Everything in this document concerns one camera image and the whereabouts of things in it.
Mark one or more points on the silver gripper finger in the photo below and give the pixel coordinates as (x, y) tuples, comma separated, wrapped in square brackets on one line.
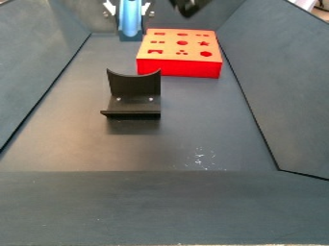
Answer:
[(110, 7), (148, 7)]

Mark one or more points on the blue arch object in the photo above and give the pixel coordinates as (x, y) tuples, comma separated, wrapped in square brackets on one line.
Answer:
[(130, 18)]

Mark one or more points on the black curved fixture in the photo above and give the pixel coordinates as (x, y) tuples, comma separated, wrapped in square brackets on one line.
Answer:
[(136, 95)]

